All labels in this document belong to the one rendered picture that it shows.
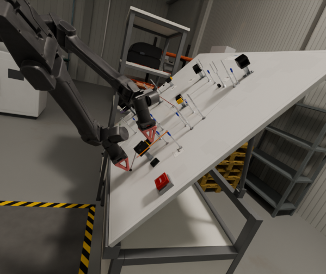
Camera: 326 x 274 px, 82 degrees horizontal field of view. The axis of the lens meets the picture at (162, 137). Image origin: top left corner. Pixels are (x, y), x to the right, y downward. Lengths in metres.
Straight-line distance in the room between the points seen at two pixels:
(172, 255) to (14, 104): 3.77
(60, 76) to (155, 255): 0.71
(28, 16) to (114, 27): 9.61
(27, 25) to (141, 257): 0.78
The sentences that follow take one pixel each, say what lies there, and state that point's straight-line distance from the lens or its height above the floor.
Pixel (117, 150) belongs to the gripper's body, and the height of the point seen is 1.11.
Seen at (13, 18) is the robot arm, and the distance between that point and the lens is 0.41.
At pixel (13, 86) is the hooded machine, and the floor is 0.56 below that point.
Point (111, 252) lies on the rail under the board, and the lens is 0.80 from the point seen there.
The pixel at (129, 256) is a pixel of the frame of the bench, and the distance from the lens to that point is 0.84.
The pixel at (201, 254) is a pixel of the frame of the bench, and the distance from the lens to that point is 0.96.
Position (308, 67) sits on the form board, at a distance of 0.86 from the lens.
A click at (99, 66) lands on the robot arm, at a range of 0.87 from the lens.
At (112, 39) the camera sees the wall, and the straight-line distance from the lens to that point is 9.98.
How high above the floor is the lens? 1.47
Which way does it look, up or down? 19 degrees down
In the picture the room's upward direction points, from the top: 16 degrees clockwise
